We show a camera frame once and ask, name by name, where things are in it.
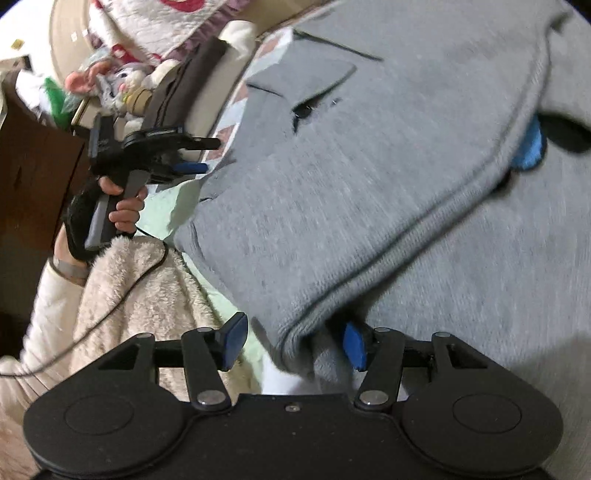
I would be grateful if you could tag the grey plush bunny toy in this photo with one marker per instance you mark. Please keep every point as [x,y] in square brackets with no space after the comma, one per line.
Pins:
[120,81]

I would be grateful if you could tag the grey knit sweater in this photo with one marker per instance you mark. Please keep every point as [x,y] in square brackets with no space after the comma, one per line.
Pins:
[369,184]

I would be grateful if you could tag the cream fleece cloth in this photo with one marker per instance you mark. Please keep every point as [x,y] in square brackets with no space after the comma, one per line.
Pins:
[138,286]

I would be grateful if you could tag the white quilted blanket red print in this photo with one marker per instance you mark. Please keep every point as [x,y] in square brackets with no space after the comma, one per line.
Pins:
[138,23]

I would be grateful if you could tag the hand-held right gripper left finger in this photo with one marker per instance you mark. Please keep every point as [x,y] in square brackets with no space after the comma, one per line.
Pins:
[233,341]

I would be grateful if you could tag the green plastic bag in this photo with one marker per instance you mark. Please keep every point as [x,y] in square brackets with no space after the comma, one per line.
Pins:
[55,101]

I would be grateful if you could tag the person's left hand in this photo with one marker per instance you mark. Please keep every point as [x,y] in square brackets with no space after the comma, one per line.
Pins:
[127,214]

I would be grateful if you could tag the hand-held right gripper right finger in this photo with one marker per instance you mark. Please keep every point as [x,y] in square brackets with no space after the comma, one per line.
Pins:
[355,345]

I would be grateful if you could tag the grey wristband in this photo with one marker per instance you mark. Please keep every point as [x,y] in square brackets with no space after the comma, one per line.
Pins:
[69,270]

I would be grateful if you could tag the dark folded cloth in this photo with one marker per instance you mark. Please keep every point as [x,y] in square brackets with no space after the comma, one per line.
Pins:
[184,83]

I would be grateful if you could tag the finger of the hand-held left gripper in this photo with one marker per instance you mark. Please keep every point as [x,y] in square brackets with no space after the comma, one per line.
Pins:
[194,168]
[205,143]

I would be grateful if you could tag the dark wooden drawer cabinet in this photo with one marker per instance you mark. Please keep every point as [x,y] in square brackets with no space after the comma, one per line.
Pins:
[32,175]

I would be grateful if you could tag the person's left forearm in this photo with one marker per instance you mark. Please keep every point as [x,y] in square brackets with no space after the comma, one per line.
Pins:
[51,309]

